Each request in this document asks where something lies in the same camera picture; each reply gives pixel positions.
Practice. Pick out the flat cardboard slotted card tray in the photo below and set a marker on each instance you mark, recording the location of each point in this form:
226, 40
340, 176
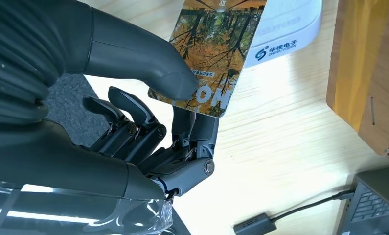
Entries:
375, 65

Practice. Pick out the grey laptop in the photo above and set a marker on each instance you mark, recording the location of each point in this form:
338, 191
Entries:
372, 207

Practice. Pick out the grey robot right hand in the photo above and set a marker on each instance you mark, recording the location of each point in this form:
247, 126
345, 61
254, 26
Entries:
51, 168

